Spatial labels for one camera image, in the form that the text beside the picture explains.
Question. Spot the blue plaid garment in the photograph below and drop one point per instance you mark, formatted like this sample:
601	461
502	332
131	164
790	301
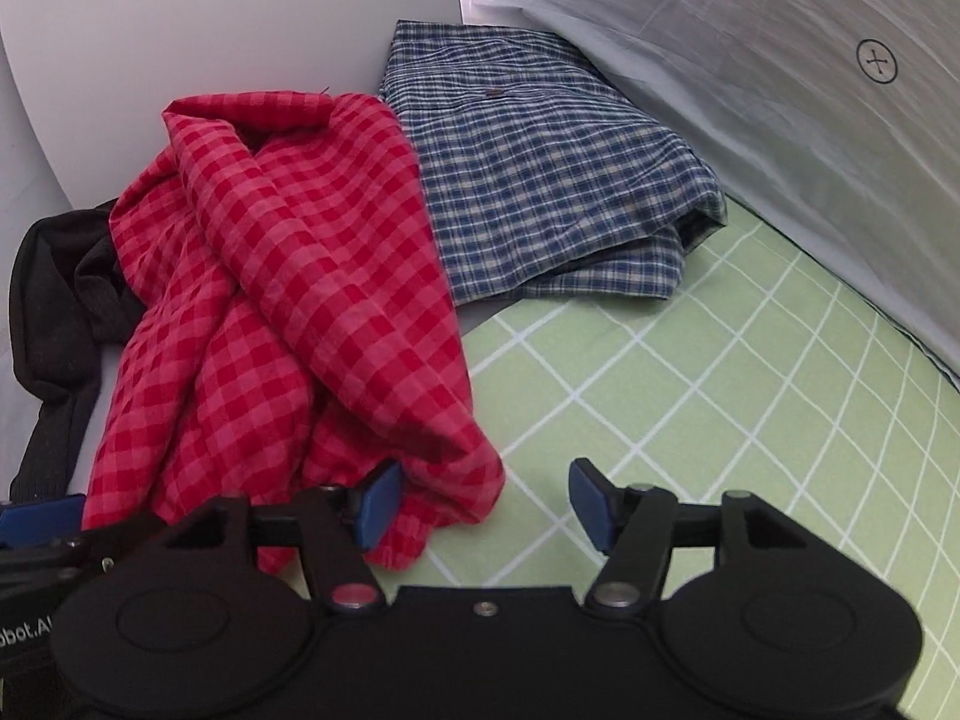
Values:
541	178

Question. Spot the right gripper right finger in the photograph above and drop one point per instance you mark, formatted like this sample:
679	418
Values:
637	528

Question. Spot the red checked shorts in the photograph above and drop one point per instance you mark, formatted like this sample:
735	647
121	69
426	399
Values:
298	326

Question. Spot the green grid mat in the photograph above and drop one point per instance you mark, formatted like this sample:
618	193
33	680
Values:
763	372

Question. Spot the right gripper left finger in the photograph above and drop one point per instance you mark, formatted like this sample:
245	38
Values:
332	527

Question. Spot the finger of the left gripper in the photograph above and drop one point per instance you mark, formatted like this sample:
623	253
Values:
39	522

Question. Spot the white rounded board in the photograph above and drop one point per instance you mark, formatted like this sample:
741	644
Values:
95	75

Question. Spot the grey carrot print sheet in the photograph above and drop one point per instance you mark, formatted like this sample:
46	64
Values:
835	120

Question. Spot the black garment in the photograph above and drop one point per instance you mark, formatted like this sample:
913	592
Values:
68	300

